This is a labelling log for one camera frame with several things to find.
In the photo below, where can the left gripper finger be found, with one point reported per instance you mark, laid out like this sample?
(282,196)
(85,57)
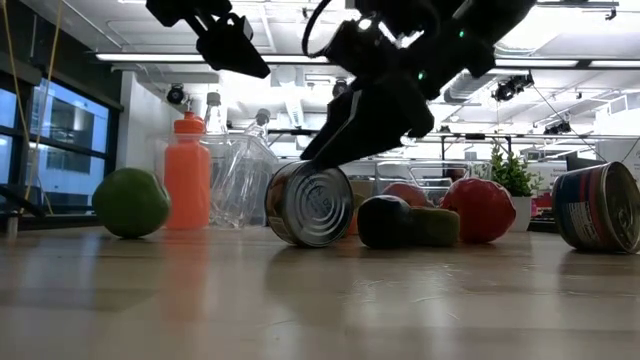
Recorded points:
(250,55)
(240,67)

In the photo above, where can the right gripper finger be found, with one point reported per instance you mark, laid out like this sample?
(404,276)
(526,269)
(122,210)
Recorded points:
(390,120)
(335,130)

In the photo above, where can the clear bottle white cap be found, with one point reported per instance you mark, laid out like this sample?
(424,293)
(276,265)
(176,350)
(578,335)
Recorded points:
(214,99)
(262,116)

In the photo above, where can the tuna can photo label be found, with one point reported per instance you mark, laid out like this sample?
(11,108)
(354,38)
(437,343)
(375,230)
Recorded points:
(310,205)

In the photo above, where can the green apple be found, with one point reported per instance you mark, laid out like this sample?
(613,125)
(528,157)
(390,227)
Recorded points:
(131,202)

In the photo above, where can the can blue red label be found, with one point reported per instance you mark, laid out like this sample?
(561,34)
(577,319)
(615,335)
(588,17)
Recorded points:
(590,210)

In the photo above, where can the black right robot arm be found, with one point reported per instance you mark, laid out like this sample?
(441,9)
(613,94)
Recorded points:
(475,55)

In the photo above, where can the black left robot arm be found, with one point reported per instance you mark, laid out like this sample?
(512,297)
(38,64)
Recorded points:
(175,10)

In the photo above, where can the short clear plastic bin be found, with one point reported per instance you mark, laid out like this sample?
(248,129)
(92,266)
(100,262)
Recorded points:
(430,172)

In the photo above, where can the long ceiling light bar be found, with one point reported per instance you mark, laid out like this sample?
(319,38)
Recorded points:
(135,57)

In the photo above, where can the dark round fruit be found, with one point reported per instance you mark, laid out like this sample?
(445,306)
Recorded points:
(382,222)

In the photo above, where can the tall clear plastic bin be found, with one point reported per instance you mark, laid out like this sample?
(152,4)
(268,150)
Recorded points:
(240,185)

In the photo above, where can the brown kiwi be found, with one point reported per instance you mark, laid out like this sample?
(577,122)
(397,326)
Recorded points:
(435,227)

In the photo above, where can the green plant white pot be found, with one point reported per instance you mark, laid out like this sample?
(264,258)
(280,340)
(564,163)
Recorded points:
(510,175)

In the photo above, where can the dark framed window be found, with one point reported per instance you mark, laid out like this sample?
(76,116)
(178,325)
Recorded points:
(70,120)

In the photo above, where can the black computer monitor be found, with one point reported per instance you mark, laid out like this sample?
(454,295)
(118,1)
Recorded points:
(582,162)

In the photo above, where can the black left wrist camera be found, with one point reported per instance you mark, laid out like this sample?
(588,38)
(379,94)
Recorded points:
(235,27)

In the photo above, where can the black ceiling spot camera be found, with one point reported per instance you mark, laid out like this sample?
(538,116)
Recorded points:
(175,94)
(340,88)

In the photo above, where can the black ceiling camera cluster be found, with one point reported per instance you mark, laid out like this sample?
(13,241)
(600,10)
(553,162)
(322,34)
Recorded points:
(510,89)

